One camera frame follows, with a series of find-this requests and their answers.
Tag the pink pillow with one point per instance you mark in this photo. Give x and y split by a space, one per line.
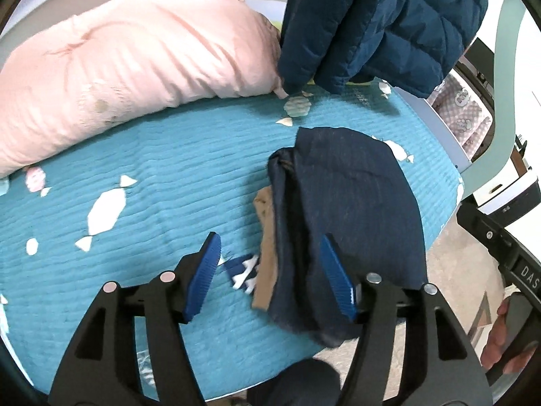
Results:
126 59

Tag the person's right hand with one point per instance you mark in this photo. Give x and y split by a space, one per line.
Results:
492 346

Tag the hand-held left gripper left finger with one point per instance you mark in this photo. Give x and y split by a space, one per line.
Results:
207 270

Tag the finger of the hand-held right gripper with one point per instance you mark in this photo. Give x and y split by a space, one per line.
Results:
490 237

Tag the black metal frame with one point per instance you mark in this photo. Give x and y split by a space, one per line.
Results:
482 57

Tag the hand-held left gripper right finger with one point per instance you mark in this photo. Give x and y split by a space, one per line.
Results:
336 275

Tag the white bed frame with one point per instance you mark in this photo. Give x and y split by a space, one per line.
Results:
439 127

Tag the navy puffer jacket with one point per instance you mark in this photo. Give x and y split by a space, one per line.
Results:
380 21

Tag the white box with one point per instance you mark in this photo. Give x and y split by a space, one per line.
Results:
503 196

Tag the pale green post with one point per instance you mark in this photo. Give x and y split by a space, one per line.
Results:
507 93

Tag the tan clothes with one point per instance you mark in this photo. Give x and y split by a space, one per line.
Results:
266 262

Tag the pink checked cushion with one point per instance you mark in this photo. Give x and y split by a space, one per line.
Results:
460 110

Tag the teal quilted blanket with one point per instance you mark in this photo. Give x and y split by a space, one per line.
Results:
169 177

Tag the dark denim garment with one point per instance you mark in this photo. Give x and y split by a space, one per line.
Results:
359 198

